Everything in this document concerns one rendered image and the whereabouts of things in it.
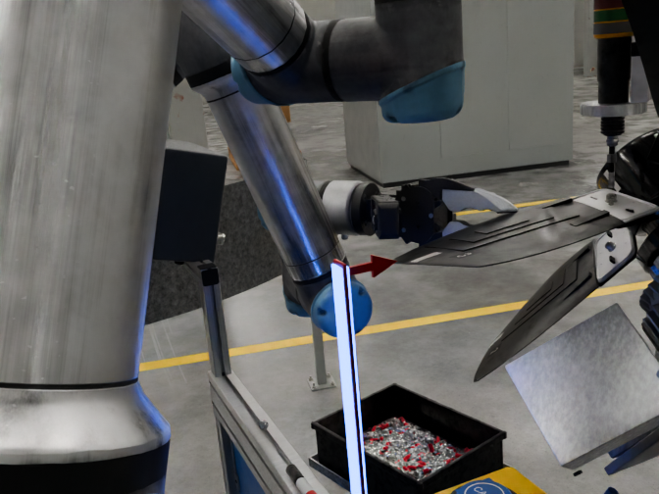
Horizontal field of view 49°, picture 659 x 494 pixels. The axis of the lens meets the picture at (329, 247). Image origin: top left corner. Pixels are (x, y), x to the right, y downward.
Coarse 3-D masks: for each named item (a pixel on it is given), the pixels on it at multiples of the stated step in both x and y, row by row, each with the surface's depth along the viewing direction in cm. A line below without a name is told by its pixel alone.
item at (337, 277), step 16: (336, 272) 71; (336, 288) 72; (336, 304) 73; (336, 320) 73; (352, 400) 74; (352, 416) 74; (352, 432) 75; (352, 448) 76; (352, 464) 77; (352, 480) 78
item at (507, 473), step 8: (496, 472) 56; (504, 472) 55; (512, 472) 55; (472, 480) 55; (496, 480) 55; (504, 480) 55; (512, 480) 54; (520, 480) 54; (528, 480) 54; (448, 488) 54; (456, 488) 54; (512, 488) 54; (520, 488) 53; (528, 488) 53; (536, 488) 53
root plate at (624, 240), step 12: (624, 228) 94; (600, 240) 98; (612, 240) 95; (624, 240) 92; (600, 252) 96; (612, 252) 93; (624, 252) 91; (600, 264) 94; (612, 264) 92; (624, 264) 90; (600, 276) 93
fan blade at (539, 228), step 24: (504, 216) 86; (528, 216) 83; (552, 216) 81; (576, 216) 80; (600, 216) 79; (456, 240) 81; (480, 240) 78; (504, 240) 76; (528, 240) 75; (552, 240) 74; (576, 240) 74; (408, 264) 77; (432, 264) 72; (456, 264) 70; (480, 264) 68
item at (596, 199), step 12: (588, 192) 88; (600, 192) 88; (612, 192) 87; (588, 204) 85; (600, 204) 84; (624, 204) 84; (636, 204) 83; (648, 204) 83; (624, 216) 81; (636, 216) 80
